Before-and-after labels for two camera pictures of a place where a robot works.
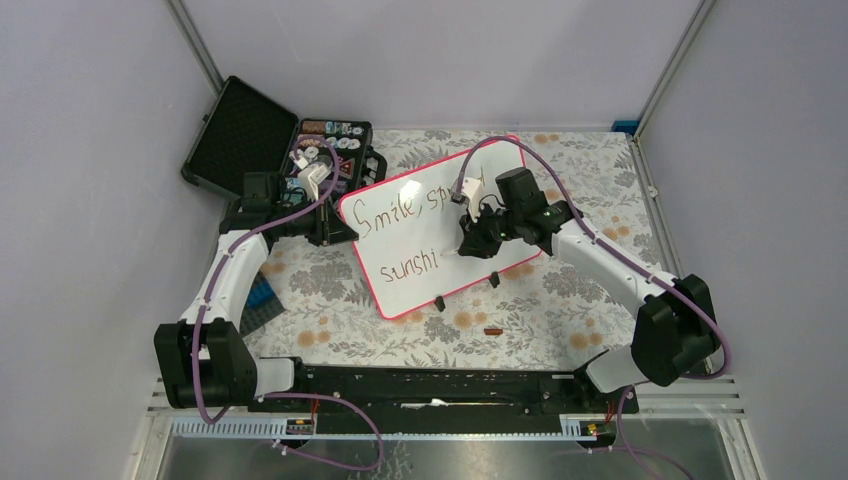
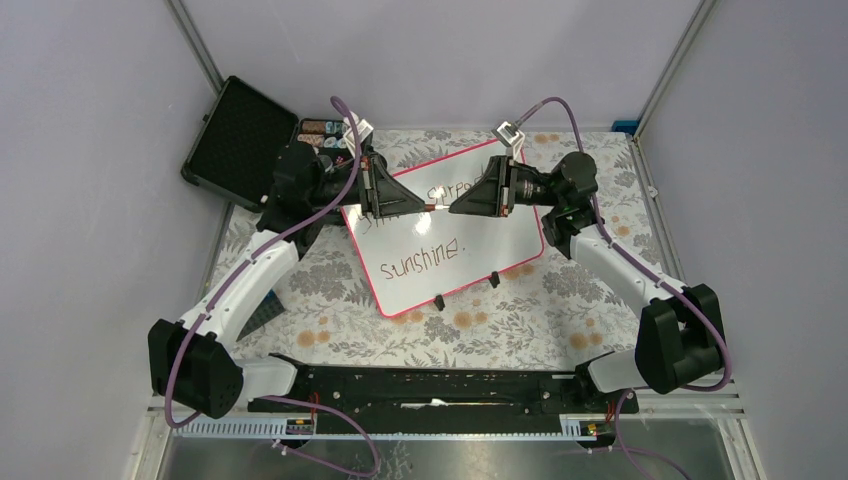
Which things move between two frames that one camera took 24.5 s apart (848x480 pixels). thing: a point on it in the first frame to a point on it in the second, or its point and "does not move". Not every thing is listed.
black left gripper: [334, 229] to [380, 194]
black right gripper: [475, 243] to [490, 195]
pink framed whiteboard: [408, 230] does not move
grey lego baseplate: [257, 315] does not move
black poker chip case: [244, 133] does not move
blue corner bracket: [625, 126] does not move
